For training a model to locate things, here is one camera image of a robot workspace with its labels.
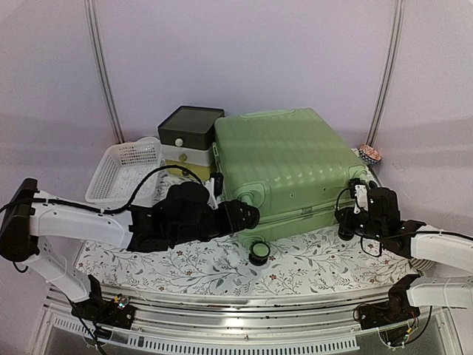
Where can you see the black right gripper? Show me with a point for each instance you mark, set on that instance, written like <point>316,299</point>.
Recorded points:
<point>347,225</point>

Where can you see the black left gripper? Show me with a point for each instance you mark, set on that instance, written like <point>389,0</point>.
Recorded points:
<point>232,219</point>

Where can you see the green hard-shell suitcase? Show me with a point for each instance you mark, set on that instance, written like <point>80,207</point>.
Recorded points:
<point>291,166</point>

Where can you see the drawer cabinet with dark top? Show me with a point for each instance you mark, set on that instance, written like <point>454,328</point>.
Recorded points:
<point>187,136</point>

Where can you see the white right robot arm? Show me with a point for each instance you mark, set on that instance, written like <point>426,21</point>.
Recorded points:
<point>430,247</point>

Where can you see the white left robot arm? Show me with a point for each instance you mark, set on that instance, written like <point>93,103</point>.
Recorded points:
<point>32,217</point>

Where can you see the small patterned bowl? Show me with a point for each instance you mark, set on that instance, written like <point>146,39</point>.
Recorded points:
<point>369,155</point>

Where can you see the floral white tablecloth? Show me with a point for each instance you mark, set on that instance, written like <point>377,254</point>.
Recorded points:
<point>313,263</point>

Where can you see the white plastic mesh basket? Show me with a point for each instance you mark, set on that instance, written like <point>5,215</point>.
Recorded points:
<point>121,169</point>

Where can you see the aluminium front rail frame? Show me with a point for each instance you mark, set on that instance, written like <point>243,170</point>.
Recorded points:
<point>172,323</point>

